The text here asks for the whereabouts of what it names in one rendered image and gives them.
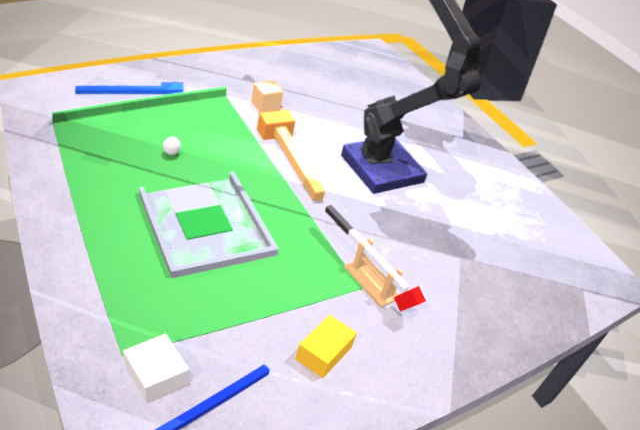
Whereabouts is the white golf ball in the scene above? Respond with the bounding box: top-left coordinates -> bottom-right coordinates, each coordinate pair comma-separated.
163,137 -> 181,155

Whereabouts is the tan cube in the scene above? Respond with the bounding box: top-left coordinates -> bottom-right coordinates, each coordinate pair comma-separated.
251,81 -> 284,113

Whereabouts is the red putter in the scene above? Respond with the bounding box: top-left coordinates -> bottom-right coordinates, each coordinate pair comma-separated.
325,204 -> 428,312

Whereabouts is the green flat mat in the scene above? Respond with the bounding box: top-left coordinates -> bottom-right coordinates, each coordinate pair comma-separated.
52,96 -> 362,356

